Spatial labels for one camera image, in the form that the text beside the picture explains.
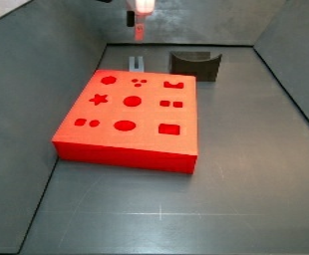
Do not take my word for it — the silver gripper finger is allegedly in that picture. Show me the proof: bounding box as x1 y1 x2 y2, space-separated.
126 10 136 27
134 15 145 41

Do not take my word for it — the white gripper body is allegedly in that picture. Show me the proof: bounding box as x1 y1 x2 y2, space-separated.
125 0 155 15

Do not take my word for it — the red shape-sorting board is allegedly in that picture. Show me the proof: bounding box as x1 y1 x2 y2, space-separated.
52 70 197 174

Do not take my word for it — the blue slotted double-square block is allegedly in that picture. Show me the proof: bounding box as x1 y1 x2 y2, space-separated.
129 56 144 72

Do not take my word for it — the black curved holder stand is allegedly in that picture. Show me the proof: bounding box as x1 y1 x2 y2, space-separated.
168 51 221 82

